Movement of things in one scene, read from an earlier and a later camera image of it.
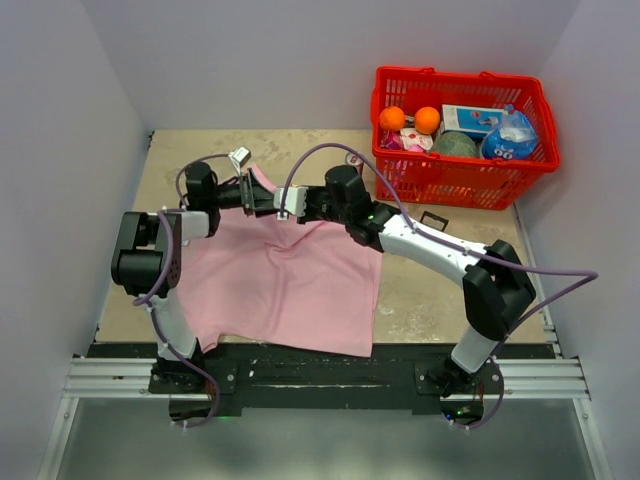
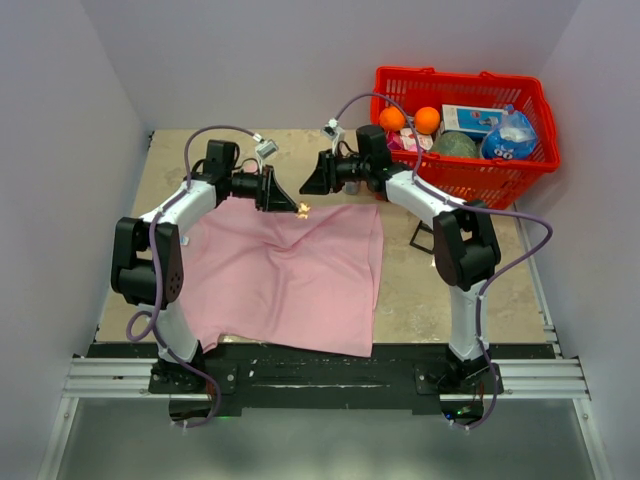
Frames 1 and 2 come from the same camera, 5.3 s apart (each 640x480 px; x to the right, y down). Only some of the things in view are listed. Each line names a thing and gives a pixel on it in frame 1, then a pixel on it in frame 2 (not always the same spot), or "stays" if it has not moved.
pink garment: [288, 283] stays
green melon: [454, 143] stays
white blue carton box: [472, 120] stays
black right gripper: [311, 192] → [325, 179]
